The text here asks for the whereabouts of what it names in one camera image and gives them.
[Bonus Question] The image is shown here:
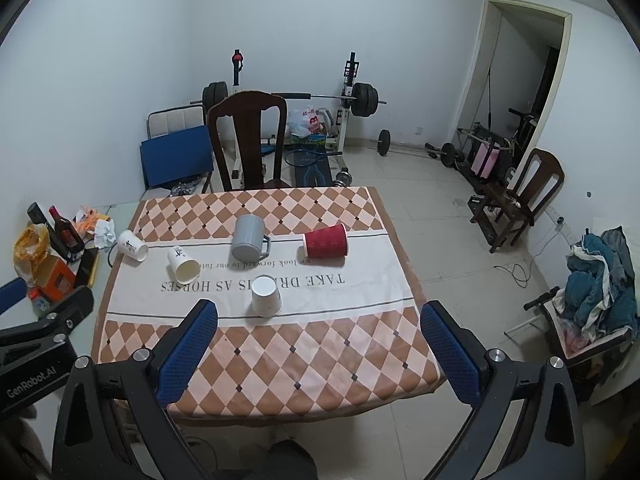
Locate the white paper cup far left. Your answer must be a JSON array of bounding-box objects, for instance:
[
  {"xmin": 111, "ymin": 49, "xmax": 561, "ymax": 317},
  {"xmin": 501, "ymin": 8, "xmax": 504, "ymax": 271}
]
[{"xmin": 116, "ymin": 230, "xmax": 149, "ymax": 262}]

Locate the red corrugated paper cup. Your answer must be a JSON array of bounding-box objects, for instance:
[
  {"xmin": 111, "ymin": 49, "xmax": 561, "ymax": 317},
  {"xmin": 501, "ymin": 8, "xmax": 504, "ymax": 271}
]
[{"xmin": 303, "ymin": 224, "xmax": 348, "ymax": 259}]

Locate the black bottle box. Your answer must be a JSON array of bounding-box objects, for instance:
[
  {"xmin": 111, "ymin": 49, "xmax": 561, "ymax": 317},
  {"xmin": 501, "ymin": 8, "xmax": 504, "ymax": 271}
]
[{"xmin": 27, "ymin": 202, "xmax": 73, "ymax": 263}]

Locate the small red blue carton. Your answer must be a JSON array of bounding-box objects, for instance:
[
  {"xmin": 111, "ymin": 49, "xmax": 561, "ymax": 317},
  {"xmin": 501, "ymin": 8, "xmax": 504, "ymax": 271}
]
[{"xmin": 27, "ymin": 288, "xmax": 51, "ymax": 318}]

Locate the white barbell rack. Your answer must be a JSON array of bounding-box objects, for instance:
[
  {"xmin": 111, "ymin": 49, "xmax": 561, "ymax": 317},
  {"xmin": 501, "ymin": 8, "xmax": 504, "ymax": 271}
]
[{"xmin": 226, "ymin": 49, "xmax": 362, "ymax": 181}]

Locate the white paper cup middle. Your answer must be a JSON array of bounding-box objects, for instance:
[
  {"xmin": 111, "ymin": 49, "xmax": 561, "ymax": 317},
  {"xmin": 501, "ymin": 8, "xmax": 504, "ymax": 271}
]
[{"xmin": 167, "ymin": 246, "xmax": 201, "ymax": 286}]

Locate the barbell with black plates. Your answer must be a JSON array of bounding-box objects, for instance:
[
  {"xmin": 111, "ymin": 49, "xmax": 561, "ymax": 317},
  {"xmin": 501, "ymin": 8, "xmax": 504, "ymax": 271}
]
[{"xmin": 192, "ymin": 81, "xmax": 387, "ymax": 117}]

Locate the blue folder board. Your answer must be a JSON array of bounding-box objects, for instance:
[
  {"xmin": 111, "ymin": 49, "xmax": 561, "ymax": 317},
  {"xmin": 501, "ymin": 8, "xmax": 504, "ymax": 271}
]
[{"xmin": 140, "ymin": 126, "xmax": 214, "ymax": 188}]

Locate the grey ribbed mug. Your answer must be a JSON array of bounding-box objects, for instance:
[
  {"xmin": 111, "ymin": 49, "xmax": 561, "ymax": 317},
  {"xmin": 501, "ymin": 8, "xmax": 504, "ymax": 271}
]
[{"xmin": 231, "ymin": 214, "xmax": 271, "ymax": 263}]

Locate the black pink equipment rack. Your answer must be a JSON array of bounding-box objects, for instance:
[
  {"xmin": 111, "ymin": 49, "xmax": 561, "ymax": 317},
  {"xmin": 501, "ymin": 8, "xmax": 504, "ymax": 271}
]
[{"xmin": 456, "ymin": 107, "xmax": 538, "ymax": 186}]

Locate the orange plastic bag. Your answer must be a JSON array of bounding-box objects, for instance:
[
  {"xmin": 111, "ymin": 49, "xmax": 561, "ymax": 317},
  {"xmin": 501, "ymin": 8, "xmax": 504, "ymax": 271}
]
[{"xmin": 13, "ymin": 224, "xmax": 50, "ymax": 282}]

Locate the crumpled white tissue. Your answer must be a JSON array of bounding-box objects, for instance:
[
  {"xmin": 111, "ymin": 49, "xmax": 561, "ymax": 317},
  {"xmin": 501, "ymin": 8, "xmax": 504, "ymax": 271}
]
[{"xmin": 93, "ymin": 218, "xmax": 117, "ymax": 249}]

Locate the checkered brown pink tablecloth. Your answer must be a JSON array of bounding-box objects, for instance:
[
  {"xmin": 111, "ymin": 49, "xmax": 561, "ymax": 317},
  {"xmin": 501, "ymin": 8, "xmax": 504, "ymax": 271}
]
[{"xmin": 92, "ymin": 186, "xmax": 444, "ymax": 422}]

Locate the red white plastic bag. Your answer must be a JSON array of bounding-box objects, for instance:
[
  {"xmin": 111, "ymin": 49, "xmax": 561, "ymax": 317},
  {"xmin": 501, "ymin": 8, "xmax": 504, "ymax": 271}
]
[{"xmin": 288, "ymin": 107, "xmax": 326, "ymax": 139}]

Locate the orange cardboard box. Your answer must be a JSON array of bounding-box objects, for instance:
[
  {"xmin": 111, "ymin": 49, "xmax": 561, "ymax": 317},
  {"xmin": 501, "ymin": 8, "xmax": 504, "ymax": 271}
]
[{"xmin": 35, "ymin": 255, "xmax": 75, "ymax": 304}]

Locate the chrome dumbbell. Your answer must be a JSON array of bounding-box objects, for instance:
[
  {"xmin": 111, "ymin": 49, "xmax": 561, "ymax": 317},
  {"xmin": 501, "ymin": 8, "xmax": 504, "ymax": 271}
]
[{"xmin": 333, "ymin": 170, "xmax": 352, "ymax": 188}]

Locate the dark wooden side chair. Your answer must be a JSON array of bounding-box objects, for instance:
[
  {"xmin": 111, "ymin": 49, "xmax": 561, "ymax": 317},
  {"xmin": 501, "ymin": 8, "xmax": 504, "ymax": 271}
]
[{"xmin": 469, "ymin": 148, "xmax": 565, "ymax": 254}]

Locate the pile of blue clothes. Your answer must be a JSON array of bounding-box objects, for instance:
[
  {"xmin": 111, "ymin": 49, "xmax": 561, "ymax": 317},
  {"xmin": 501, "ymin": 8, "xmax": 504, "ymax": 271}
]
[{"xmin": 552, "ymin": 226, "xmax": 639, "ymax": 340}]

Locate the orange snack wrapper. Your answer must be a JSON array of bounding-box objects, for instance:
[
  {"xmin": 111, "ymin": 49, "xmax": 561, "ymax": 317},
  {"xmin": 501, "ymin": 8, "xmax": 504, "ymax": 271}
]
[{"xmin": 72, "ymin": 206, "xmax": 111, "ymax": 240}]

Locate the black and yellow case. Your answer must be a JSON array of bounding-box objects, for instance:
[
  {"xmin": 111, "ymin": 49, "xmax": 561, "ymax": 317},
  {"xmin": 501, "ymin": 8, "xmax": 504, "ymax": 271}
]
[{"xmin": 74, "ymin": 248, "xmax": 100, "ymax": 289}]

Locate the small barbell on floor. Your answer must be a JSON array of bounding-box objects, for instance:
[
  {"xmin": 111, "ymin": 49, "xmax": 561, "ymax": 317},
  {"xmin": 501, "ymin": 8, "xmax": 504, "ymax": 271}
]
[{"xmin": 376, "ymin": 129, "xmax": 464, "ymax": 168}]

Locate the white padded chair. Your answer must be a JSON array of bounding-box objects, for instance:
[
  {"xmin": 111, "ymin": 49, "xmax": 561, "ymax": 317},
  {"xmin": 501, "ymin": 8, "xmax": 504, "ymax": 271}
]
[{"xmin": 141, "ymin": 105, "xmax": 213, "ymax": 195}]

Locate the dark wine bottle red cap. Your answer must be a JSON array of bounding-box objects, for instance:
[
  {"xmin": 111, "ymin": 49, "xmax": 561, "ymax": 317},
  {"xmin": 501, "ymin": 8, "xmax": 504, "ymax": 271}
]
[{"xmin": 49, "ymin": 206, "xmax": 85, "ymax": 257}]

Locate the white paper cup with birds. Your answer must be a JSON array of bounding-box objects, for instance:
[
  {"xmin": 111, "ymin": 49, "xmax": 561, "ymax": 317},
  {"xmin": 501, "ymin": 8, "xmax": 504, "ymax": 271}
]
[{"xmin": 250, "ymin": 275, "xmax": 281, "ymax": 318}]

